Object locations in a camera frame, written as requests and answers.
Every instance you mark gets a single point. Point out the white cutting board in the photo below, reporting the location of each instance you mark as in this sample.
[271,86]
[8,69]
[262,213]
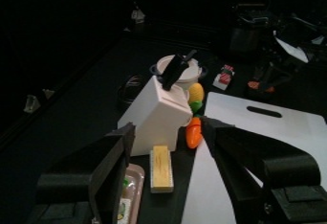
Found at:
[255,125]

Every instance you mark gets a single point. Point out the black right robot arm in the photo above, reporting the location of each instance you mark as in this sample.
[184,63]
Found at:
[248,26]

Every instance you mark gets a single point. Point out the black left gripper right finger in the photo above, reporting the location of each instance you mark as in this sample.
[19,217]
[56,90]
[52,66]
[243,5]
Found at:
[272,176]

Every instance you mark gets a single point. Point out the small red white box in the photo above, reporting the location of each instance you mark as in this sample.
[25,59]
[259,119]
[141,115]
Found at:
[221,80]

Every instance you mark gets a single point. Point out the yellow toy corn green husk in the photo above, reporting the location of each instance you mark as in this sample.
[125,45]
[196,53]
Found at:
[195,92]

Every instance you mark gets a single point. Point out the orange toy carrot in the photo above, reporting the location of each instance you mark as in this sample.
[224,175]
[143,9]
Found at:
[193,135]

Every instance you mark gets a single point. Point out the clear plastic food package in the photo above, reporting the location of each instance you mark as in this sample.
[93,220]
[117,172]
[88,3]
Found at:
[135,186]

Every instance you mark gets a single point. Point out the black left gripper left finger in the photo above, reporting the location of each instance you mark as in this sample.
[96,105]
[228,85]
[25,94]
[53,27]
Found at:
[84,176]

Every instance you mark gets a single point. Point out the white toy pot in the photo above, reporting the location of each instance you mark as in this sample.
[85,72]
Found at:
[191,74]

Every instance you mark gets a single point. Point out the black clamp orange tips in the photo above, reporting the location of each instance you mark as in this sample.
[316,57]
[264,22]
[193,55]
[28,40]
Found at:
[255,82]

